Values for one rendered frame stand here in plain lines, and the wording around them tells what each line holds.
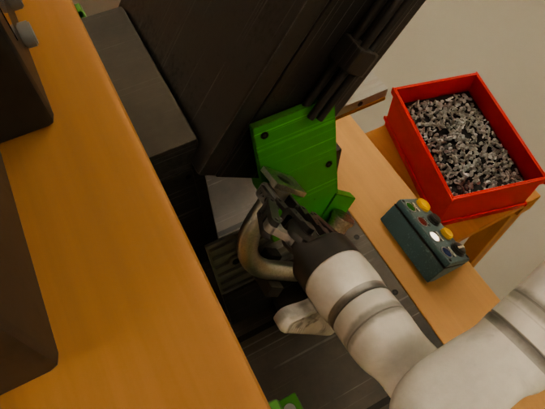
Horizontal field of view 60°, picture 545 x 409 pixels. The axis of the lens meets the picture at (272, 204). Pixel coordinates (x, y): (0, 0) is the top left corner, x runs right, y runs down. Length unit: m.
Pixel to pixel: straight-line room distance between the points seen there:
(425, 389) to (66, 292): 0.30
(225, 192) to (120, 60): 0.36
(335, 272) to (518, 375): 0.18
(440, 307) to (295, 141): 0.44
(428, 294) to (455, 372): 0.49
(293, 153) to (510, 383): 0.36
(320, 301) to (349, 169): 0.55
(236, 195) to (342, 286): 0.52
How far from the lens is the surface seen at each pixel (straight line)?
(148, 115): 0.65
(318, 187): 0.68
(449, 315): 0.90
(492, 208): 1.12
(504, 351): 0.43
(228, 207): 0.95
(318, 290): 0.49
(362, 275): 0.49
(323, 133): 0.63
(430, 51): 2.74
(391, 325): 0.46
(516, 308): 0.44
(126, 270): 0.19
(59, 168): 0.22
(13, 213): 0.18
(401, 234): 0.92
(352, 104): 0.81
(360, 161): 1.02
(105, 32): 0.79
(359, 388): 0.83
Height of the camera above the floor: 1.71
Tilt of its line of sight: 59 degrees down
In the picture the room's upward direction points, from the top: straight up
